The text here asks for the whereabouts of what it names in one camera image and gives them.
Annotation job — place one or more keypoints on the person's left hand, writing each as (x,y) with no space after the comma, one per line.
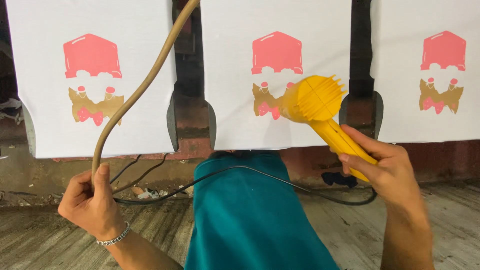
(88,208)

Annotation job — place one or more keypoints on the person's teal shirt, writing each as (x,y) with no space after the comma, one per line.
(247,217)

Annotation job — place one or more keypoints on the white printed shirt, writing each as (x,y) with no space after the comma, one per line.
(41,75)
(232,45)
(397,93)

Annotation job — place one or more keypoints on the black cloth scrap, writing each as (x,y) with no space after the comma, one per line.
(337,179)

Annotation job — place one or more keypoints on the heap of paper litter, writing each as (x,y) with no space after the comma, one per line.
(150,193)

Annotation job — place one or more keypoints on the yellow heat gun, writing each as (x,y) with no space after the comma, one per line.
(318,103)

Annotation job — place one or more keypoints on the person's right hand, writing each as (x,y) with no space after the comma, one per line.
(393,176)

